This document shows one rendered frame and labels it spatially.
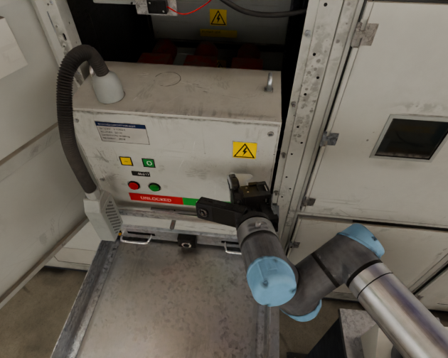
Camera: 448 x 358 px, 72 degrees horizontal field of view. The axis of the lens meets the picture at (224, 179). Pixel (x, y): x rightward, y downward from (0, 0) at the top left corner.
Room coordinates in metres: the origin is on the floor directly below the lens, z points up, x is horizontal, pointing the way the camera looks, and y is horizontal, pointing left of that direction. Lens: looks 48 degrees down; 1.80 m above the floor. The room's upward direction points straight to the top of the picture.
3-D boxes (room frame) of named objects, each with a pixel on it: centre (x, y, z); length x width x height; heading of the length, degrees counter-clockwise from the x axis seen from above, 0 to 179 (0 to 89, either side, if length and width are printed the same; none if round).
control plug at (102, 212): (0.51, 0.34, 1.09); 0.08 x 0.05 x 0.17; 173
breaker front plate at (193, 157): (0.55, 0.12, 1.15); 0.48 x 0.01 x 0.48; 83
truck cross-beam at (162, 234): (0.57, 0.12, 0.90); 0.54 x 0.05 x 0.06; 83
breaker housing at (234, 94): (0.81, 0.09, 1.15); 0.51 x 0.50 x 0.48; 173
